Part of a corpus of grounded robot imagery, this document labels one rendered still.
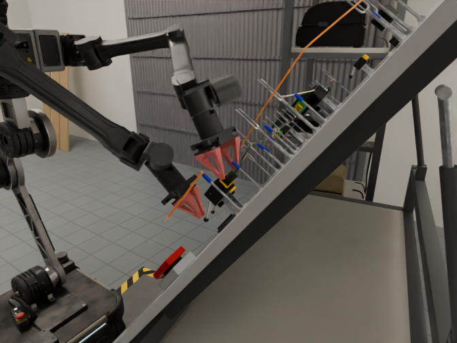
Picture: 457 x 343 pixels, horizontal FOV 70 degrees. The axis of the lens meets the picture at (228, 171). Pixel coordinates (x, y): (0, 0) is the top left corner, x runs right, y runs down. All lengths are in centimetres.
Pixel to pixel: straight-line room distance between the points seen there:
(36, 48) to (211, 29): 261
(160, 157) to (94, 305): 125
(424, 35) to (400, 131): 287
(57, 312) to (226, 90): 148
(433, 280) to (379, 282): 31
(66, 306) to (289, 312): 126
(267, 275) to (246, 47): 282
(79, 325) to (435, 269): 150
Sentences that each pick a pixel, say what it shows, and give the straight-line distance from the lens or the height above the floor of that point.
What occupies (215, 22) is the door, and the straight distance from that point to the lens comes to 381.
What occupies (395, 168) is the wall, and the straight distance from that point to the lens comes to 328.
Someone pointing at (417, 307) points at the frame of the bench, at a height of 80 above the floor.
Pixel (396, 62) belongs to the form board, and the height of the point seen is 145.
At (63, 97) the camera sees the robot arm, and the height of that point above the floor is 136.
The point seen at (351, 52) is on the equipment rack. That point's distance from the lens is 160.
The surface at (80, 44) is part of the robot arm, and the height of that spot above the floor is 147.
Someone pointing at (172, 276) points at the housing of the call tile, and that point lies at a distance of 58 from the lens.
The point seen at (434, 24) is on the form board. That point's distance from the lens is 33.
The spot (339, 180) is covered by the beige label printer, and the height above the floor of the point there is 83.
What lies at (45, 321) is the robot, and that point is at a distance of 190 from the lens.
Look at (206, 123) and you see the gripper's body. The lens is 73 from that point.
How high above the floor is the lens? 146
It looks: 21 degrees down
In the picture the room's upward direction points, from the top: straight up
